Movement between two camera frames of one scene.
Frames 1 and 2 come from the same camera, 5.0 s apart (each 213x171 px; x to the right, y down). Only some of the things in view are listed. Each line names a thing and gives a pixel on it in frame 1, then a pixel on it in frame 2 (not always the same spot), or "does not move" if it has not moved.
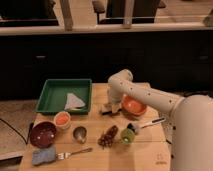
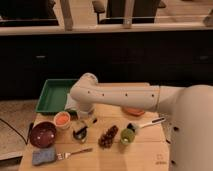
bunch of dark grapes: x=106 y=139 does not move
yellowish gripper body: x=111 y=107 -> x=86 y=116
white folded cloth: x=73 y=102 does not move
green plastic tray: x=73 y=95 does not move
